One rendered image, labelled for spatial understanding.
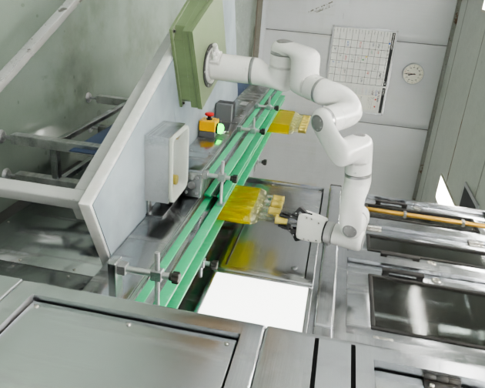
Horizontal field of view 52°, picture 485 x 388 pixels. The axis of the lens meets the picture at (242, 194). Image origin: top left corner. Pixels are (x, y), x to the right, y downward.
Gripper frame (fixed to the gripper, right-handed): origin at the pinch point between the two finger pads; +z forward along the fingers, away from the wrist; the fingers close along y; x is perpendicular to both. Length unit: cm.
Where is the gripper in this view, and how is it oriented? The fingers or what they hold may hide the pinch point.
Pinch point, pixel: (285, 220)
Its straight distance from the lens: 182.1
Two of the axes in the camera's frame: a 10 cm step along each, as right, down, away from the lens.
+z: -8.9, -2.3, 3.8
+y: 0.7, -9.2, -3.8
